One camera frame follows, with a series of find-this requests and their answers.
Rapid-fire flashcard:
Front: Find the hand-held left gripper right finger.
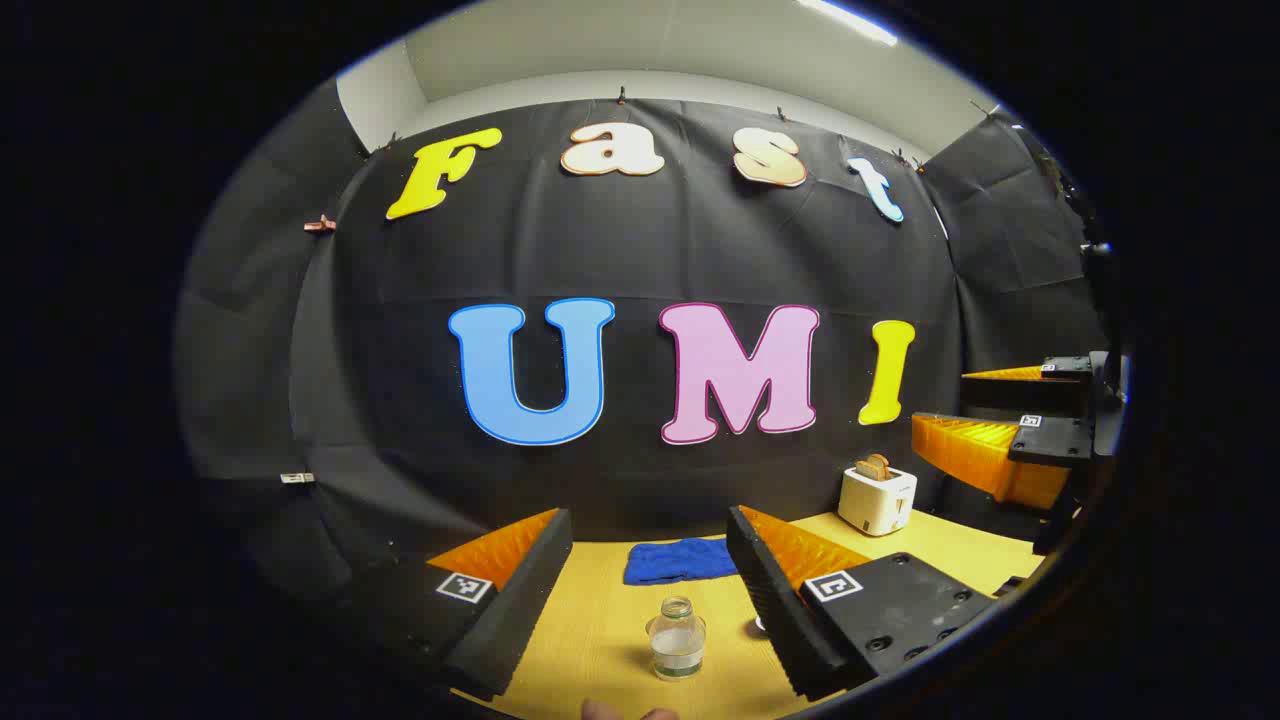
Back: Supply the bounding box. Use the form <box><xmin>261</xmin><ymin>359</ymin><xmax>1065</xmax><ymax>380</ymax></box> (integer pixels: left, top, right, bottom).
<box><xmin>727</xmin><ymin>506</ymin><xmax>996</xmax><ymax>701</ymax></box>

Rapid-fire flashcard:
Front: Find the white toaster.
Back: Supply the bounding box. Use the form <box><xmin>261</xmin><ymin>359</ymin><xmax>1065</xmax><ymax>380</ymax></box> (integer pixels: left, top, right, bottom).
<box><xmin>838</xmin><ymin>465</ymin><xmax>918</xmax><ymax>537</ymax></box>

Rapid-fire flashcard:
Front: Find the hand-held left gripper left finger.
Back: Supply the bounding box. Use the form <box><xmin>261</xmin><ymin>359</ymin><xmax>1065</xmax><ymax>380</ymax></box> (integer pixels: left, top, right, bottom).
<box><xmin>340</xmin><ymin>508</ymin><xmax>574</xmax><ymax>701</ymax></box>

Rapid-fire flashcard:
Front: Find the clear plastic water bottle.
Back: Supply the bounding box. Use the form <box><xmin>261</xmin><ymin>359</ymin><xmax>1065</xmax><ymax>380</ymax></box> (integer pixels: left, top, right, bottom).
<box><xmin>645</xmin><ymin>596</ymin><xmax>708</xmax><ymax>682</ymax></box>

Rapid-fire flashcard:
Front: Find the black backdrop cloth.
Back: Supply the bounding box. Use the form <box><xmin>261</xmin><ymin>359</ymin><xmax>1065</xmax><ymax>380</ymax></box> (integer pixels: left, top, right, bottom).
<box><xmin>175</xmin><ymin>80</ymin><xmax>1111</xmax><ymax>601</ymax></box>

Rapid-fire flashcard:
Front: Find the blue folded towel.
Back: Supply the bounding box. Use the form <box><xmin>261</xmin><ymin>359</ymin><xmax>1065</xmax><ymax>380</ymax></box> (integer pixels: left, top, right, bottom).
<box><xmin>623</xmin><ymin>537</ymin><xmax>741</xmax><ymax>587</ymax></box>

